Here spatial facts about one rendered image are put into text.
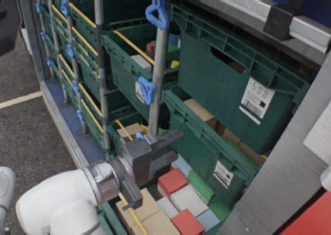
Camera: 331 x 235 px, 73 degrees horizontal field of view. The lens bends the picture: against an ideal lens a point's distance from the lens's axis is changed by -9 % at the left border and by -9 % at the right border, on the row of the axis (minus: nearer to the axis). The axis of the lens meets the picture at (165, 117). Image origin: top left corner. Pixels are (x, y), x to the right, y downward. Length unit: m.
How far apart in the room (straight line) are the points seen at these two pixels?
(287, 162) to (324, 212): 0.07
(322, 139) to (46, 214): 0.46
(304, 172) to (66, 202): 0.41
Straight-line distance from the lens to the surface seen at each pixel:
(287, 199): 0.38
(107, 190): 0.54
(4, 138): 3.27
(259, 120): 0.57
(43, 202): 0.52
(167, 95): 0.77
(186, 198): 0.98
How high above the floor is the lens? 2.18
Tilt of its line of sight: 43 degrees down
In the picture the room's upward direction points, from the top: 9 degrees clockwise
